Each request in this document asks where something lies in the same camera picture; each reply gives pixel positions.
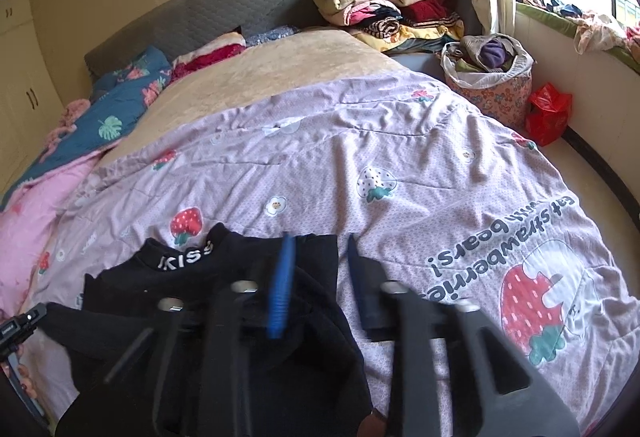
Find clothes on windowsill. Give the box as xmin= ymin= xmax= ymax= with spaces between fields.
xmin=515 ymin=0 xmax=640 ymax=68

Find red plastic bag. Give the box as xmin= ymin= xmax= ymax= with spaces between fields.
xmin=524 ymin=83 xmax=574 ymax=146

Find pile of folded clothes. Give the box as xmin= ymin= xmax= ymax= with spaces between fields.
xmin=312 ymin=0 xmax=467 ymax=55

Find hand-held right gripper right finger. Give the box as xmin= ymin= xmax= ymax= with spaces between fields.
xmin=347 ymin=233 xmax=582 ymax=437

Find blue floral quilt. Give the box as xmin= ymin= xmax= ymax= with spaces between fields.
xmin=0 ymin=46 xmax=173 ymax=212

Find cream wardrobe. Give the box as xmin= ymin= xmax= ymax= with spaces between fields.
xmin=0 ymin=0 xmax=68 ymax=188

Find red cloth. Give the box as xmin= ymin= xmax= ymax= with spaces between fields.
xmin=172 ymin=33 xmax=247 ymax=78

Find person's left hand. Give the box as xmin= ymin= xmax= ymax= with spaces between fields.
xmin=6 ymin=357 xmax=40 ymax=400

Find purple strawberry print quilt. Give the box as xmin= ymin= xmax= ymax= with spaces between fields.
xmin=25 ymin=67 xmax=640 ymax=437

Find blue patterned pillow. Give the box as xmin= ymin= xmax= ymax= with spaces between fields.
xmin=245 ymin=26 xmax=302 ymax=48

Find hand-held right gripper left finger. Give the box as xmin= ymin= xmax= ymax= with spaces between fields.
xmin=102 ymin=232 xmax=301 ymax=437

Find pink blanket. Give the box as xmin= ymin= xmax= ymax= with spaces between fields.
xmin=0 ymin=157 xmax=101 ymax=318

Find grey quilted headboard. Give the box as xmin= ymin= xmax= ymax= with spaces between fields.
xmin=84 ymin=0 xmax=326 ymax=78

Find floral bag of clothes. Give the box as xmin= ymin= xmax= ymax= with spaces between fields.
xmin=440 ymin=34 xmax=537 ymax=120

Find green windowsill mat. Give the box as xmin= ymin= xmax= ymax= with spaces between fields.
xmin=515 ymin=2 xmax=640 ymax=78

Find beige blanket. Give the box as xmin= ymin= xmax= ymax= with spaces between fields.
xmin=97 ymin=29 xmax=401 ymax=168

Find pink knitted cloth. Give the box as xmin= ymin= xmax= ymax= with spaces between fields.
xmin=59 ymin=99 xmax=92 ymax=138

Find black sweater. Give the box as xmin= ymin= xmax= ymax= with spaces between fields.
xmin=37 ymin=223 xmax=375 ymax=437

